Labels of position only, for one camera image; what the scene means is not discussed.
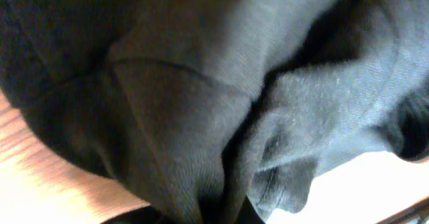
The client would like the black t-shirt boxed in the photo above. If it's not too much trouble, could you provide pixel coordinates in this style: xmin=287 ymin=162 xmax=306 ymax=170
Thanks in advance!
xmin=1 ymin=0 xmax=428 ymax=223

